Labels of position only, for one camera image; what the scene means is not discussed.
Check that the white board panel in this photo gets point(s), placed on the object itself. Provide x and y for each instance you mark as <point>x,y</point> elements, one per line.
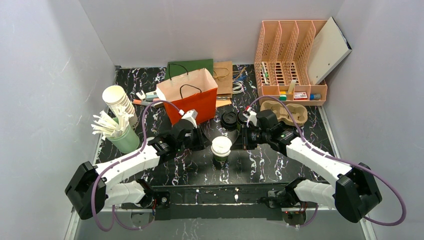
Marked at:
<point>328,49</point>

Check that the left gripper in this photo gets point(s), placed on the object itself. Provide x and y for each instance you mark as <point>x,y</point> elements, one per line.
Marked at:
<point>197,138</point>

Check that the red small box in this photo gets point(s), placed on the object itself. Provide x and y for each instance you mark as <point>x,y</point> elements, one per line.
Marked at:
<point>297,96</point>

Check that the single white cup lid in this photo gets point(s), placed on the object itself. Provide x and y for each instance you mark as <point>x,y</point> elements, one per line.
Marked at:
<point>221,146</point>

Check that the metal base rail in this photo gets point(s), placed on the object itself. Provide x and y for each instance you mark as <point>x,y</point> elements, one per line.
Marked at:
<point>224,212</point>

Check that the orange paper bag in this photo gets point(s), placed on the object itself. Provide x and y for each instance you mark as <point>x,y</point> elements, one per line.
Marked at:
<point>194,90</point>

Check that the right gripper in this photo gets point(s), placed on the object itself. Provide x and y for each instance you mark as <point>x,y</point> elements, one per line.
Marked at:
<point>245,138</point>

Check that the brown kraft paper bag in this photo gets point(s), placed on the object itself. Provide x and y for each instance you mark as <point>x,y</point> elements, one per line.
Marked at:
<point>223,75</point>

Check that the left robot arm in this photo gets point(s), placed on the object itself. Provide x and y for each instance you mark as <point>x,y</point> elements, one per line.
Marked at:
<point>101,185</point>

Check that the pink desk file organizer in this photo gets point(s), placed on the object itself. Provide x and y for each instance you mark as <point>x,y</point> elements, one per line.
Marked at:
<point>281,58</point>

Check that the stack of pulp cup carriers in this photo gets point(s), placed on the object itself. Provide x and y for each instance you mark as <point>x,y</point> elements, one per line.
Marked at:
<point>296,113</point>

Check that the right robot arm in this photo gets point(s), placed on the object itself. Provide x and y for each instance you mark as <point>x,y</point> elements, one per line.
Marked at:
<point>351,190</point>

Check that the green paper bag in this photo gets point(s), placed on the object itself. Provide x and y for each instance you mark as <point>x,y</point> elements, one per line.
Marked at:
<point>176,68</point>

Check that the black cup lids stack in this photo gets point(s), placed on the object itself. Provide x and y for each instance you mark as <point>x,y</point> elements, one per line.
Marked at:
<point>228,120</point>

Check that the tall stack paper cups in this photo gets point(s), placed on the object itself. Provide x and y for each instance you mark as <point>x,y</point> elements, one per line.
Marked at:
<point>115,96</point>

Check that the green cup of straws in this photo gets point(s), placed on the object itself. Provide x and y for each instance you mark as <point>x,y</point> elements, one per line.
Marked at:
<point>117,130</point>

